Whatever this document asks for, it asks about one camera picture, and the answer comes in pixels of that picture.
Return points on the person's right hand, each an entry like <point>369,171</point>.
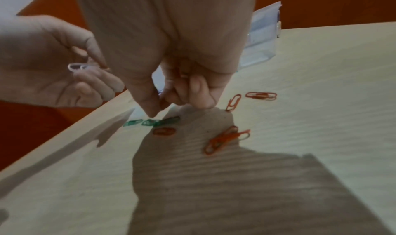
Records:
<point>173,23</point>

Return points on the person's left hand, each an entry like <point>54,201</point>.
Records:
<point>37,63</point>

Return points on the clear plastic storage box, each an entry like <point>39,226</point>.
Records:
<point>261,38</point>

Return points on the white paper clip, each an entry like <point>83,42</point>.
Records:
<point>77,67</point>

